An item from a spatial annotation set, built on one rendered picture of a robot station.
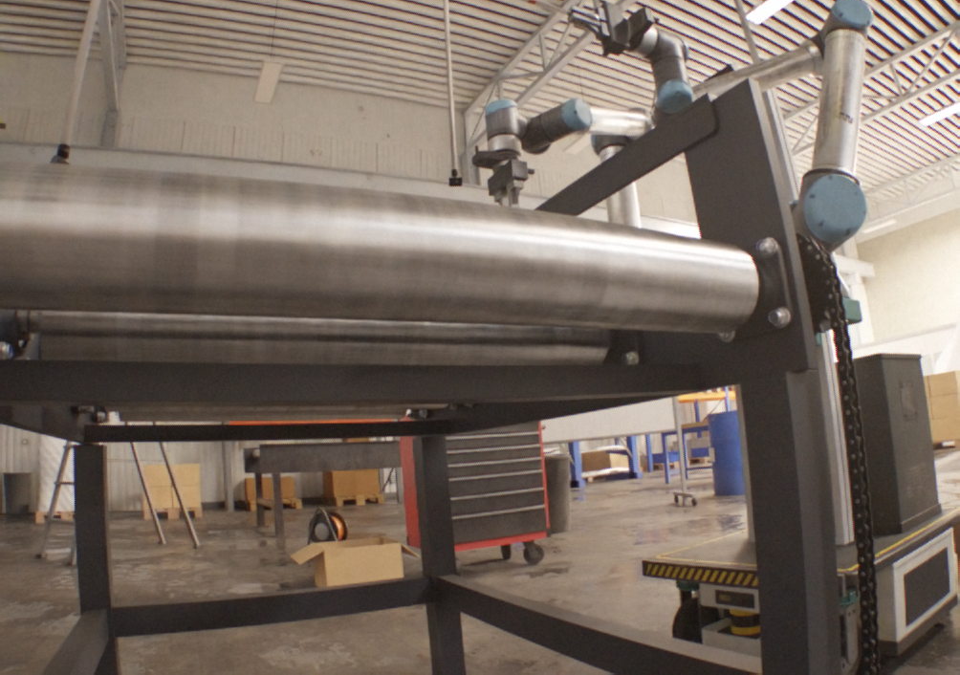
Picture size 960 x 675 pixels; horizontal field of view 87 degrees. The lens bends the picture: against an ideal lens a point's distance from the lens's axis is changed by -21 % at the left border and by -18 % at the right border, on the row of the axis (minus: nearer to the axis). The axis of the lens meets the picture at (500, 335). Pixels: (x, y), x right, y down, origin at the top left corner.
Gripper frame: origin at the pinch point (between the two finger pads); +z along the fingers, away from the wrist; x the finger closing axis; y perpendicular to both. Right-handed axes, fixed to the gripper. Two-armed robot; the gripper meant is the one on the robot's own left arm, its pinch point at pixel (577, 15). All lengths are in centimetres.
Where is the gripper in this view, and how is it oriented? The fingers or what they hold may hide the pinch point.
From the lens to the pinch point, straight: 155.4
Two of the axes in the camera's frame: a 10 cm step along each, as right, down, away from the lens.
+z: -8.7, -0.2, -4.8
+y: -4.8, 2.0, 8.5
